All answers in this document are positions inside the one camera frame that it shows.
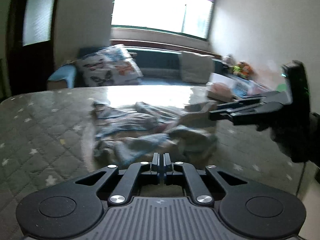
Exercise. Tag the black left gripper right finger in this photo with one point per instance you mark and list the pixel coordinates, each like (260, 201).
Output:
(246, 207)

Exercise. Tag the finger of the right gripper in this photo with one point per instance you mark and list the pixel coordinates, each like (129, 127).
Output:
(255, 99)
(240, 114)

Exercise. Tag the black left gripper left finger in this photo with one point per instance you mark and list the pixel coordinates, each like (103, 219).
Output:
(73, 207)

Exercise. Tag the blue striped t-shirt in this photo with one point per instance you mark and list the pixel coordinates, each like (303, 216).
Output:
(133, 133)

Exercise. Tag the clear plastic box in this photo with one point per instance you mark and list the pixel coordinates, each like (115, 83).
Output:
(245, 87)

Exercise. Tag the plush toys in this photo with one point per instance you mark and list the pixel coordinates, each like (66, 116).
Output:
(241, 69)

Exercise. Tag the tissue box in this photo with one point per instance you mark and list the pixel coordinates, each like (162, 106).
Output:
(220, 87)

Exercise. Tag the quilted star table cover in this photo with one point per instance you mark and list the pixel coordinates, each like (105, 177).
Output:
(48, 137)

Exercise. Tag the grey cushion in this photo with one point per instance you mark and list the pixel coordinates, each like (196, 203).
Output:
(195, 67)

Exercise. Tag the dark green sofa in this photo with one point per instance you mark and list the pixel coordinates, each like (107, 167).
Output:
(159, 66)

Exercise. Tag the window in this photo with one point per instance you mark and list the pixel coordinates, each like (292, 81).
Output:
(184, 17)

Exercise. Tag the blue cushion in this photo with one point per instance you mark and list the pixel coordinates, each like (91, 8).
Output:
(62, 78)

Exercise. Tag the butterfly print pillow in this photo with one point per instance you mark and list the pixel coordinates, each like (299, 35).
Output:
(112, 65)

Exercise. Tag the dark door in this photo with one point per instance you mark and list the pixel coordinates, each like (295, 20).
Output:
(30, 45)

